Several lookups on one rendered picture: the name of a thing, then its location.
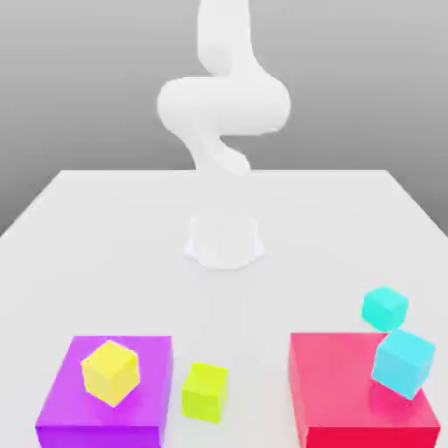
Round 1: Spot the small lime green cube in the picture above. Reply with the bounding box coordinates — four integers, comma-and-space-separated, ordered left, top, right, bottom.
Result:
181, 361, 230, 425

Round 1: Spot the small turquoise cube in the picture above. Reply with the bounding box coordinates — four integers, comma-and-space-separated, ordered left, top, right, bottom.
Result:
360, 284, 410, 333

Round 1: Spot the small yellow cube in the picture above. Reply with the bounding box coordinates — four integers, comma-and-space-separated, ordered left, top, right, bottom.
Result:
80, 339, 142, 409

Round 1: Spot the small light blue cube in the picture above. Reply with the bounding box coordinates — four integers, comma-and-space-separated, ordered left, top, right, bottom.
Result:
370, 327, 438, 402

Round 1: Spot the large red box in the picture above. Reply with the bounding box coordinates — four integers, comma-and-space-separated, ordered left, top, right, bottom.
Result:
288, 331, 442, 448

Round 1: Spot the large purple box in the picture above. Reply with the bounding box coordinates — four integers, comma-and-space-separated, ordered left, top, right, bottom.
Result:
34, 334, 174, 448

